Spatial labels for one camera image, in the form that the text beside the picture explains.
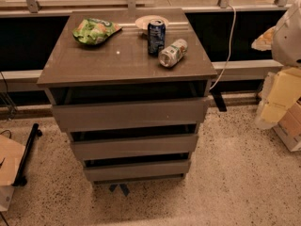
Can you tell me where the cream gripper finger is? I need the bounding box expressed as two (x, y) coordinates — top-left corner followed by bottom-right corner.
(251, 26), (275, 51)

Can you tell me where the grey top drawer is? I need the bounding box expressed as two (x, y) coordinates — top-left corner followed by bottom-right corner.
(53, 98), (209, 132)

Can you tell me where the grey drawer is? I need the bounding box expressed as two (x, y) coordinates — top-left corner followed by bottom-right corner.
(83, 159), (191, 182)
(53, 98), (209, 132)
(71, 134), (198, 160)

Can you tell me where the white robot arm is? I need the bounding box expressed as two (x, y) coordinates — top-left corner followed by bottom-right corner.
(251, 0), (301, 67)

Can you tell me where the grey middle drawer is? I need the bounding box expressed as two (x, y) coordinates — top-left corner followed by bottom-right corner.
(71, 134), (198, 160)

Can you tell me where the grey drawer cabinet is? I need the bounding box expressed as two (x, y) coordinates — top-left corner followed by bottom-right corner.
(36, 7), (218, 185)

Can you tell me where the grey bottom drawer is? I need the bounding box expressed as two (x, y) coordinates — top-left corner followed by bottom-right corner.
(83, 159), (191, 182)

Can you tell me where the white lying soda can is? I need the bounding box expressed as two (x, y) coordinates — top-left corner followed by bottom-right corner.
(158, 39), (188, 68)

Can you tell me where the blue soda can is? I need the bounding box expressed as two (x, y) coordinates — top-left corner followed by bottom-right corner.
(148, 19), (166, 56)

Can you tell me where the white plate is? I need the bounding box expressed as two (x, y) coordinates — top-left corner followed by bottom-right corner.
(135, 15), (169, 35)

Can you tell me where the green chip bag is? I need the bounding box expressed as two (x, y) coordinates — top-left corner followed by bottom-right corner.
(72, 18), (121, 45)

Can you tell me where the brown paper bag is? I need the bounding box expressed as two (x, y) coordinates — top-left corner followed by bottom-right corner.
(0, 135), (25, 186)

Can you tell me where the black bar stand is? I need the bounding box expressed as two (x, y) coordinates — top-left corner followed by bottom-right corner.
(12, 123), (42, 186)

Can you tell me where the white cable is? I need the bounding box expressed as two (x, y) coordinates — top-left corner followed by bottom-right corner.
(209, 4), (237, 91)

